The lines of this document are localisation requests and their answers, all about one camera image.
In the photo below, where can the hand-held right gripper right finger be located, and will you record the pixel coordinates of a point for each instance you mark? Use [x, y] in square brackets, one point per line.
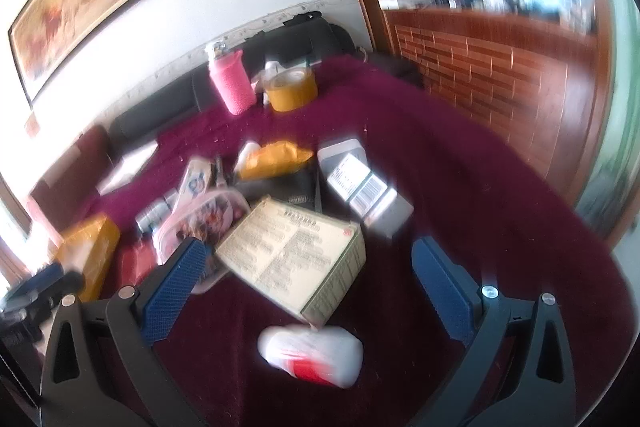
[442, 292]

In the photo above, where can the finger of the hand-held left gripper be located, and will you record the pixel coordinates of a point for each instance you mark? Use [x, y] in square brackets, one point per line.
[40, 283]

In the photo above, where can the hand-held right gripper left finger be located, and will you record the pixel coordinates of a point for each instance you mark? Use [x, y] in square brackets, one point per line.
[175, 287]

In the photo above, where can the red foil packet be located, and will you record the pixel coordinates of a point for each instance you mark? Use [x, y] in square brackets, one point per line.
[132, 268]

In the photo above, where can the orange rimmed tray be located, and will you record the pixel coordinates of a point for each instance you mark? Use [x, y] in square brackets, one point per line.
[92, 247]

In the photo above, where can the pink transparent pencil case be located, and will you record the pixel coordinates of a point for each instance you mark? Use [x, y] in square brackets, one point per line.
[200, 217]

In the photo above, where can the beige printed cardboard box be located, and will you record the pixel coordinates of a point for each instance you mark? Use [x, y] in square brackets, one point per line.
[290, 257]

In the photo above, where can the maroon armchair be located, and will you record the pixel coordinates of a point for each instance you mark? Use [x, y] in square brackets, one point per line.
[70, 177]

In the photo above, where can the white box with barcode label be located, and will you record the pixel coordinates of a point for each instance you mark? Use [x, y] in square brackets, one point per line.
[367, 192]

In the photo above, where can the white folded paper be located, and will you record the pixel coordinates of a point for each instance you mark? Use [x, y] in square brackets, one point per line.
[127, 167]

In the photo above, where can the white bottle with red label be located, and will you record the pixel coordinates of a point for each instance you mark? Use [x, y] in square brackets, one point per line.
[310, 354]

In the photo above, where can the black pouch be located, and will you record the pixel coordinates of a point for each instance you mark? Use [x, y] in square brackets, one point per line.
[295, 188]

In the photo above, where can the orange snack packet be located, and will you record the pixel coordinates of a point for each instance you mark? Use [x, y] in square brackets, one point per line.
[275, 159]

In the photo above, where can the pink sleeved water bottle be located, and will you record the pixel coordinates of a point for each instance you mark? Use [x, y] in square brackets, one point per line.
[230, 79]

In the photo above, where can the yellow tape roll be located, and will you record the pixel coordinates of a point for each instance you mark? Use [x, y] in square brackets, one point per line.
[290, 92]

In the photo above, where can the wooden counter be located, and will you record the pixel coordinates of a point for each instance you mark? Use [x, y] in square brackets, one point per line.
[500, 72]

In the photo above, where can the white plastic item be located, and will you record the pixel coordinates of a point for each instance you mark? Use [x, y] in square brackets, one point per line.
[270, 69]

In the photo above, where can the black sofa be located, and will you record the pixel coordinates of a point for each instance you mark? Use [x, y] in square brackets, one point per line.
[285, 42]

